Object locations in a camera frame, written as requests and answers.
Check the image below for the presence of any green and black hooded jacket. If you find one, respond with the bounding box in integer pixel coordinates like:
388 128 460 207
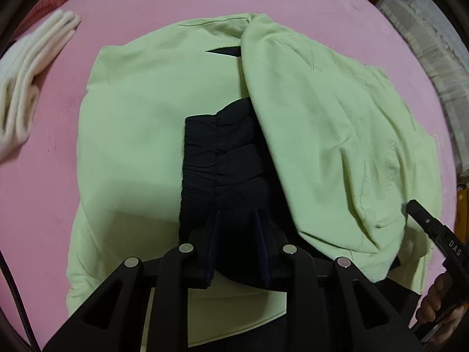
66 13 440 352

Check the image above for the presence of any black braided cable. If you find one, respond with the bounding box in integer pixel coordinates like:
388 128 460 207
0 251 42 350

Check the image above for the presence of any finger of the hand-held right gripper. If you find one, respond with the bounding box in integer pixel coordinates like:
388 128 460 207
407 200 443 241

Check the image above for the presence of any wooden drawer cabinet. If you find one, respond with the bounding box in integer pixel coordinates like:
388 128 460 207
456 182 469 230

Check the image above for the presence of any folded pink quilt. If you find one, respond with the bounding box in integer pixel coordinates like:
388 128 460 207
16 0 64 39

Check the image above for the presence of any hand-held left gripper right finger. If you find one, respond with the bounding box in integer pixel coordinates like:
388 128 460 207
254 209 418 352

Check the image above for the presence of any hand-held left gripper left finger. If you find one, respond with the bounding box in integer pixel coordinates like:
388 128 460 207
44 209 220 352

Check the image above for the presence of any folded white towel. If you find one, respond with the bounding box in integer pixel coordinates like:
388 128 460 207
0 9 82 159

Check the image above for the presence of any person's right hand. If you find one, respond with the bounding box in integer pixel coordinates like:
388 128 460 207
414 272 469 326

